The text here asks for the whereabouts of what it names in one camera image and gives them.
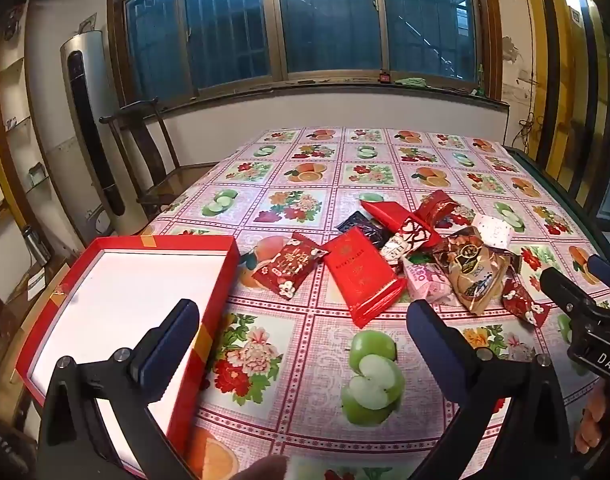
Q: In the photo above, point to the red gift box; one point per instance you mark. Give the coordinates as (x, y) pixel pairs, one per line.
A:
(135, 285)

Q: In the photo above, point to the dark red gold-print packet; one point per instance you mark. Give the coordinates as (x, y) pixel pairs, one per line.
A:
(437, 207)

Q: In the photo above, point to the yellow framed door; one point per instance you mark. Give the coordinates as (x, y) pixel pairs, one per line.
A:
(547, 60)

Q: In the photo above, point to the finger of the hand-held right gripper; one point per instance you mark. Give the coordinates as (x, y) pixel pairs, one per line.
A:
(562, 287)
(602, 267)

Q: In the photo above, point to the large red snack packet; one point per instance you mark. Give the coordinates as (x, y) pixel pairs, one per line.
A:
(362, 275)

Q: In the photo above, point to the small dark red flower packet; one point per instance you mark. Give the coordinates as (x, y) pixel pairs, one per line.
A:
(522, 302)

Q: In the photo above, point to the steel thermos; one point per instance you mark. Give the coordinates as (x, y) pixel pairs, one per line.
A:
(35, 245)

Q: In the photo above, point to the wooden framed window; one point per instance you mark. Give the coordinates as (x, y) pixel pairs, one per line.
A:
(325, 10)

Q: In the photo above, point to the person's right hand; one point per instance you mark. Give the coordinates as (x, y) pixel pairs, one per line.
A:
(592, 425)

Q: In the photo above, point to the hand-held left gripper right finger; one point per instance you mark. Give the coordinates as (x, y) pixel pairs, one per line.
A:
(435, 350)

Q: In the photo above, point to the fruit and flower print tablecloth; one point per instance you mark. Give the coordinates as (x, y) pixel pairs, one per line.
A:
(310, 340)

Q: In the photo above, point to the brown pastry packet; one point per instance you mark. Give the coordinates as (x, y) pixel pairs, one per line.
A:
(470, 270)

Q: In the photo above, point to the green cloth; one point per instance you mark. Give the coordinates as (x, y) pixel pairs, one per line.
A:
(411, 81)

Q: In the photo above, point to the green bottle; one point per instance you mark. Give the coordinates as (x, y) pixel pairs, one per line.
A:
(480, 85)

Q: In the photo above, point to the standing air conditioner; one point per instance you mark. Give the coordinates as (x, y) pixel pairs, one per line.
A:
(92, 70)

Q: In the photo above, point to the wall display shelf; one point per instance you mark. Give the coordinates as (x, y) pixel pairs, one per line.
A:
(15, 125)

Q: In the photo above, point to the table with green rim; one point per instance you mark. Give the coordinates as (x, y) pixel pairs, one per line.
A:
(560, 185)

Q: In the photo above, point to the dark navy snack packet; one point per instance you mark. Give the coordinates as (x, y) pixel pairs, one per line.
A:
(362, 227)

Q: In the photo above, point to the small white and black packet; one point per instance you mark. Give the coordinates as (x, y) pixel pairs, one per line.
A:
(395, 250)

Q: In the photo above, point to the pink snack packet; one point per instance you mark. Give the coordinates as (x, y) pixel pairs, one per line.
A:
(425, 280)

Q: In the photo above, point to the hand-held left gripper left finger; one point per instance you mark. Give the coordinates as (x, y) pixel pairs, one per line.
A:
(171, 347)

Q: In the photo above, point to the red heart-pattern snack packet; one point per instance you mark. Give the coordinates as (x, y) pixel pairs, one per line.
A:
(416, 232)

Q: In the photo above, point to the person's left hand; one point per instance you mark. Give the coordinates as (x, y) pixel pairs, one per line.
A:
(262, 467)

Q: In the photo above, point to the red packet with white flowers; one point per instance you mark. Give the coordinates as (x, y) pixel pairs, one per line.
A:
(285, 267)

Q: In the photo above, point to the dark wooden chair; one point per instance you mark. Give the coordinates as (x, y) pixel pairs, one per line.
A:
(145, 145)

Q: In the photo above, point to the white snack packet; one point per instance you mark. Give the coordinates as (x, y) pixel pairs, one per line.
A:
(495, 230)

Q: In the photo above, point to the long red snack packet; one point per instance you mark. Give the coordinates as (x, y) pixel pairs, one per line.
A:
(387, 212)

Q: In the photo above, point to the small red box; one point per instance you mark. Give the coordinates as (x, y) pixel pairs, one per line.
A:
(385, 78)

